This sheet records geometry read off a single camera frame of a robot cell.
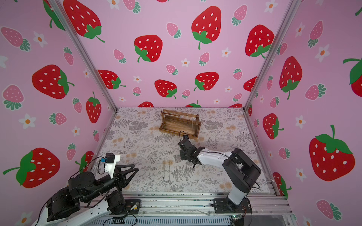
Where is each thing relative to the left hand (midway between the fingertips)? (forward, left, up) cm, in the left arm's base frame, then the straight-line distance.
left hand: (137, 168), depth 60 cm
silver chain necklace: (+12, -7, -27) cm, 30 cm away
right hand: (+22, -22, -23) cm, 39 cm away
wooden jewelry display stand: (+47, -17, -26) cm, 56 cm away
